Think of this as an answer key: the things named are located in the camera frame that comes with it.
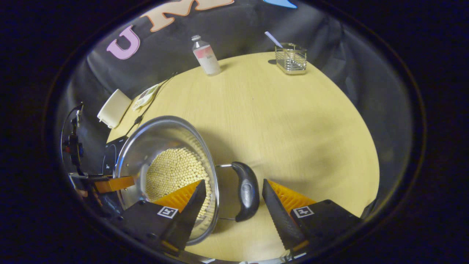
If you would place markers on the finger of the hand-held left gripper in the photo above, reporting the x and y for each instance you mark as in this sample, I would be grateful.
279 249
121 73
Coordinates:
115 184

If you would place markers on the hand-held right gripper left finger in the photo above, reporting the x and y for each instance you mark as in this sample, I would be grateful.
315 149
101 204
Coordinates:
192 205

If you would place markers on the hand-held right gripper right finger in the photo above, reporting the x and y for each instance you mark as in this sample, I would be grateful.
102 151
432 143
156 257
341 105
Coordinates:
278 216

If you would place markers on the black induction cooktop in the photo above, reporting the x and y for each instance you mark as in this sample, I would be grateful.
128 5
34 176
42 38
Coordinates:
111 156

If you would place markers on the pile of yellow soybeans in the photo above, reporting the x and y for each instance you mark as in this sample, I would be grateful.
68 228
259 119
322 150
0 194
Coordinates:
172 172

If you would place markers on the stainless steel pot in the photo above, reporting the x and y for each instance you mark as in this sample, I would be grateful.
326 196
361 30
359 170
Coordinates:
146 146

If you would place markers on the white divided bean dish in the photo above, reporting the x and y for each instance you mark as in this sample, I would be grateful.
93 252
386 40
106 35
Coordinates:
144 97

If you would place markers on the clear bottle with pink label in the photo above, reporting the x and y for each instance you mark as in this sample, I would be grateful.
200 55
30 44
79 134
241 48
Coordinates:
207 57

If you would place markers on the striped drinking straw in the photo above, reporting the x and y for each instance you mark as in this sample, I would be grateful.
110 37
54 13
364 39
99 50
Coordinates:
273 39

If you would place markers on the black backdrop cloth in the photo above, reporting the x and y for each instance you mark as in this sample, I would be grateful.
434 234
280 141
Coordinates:
238 29

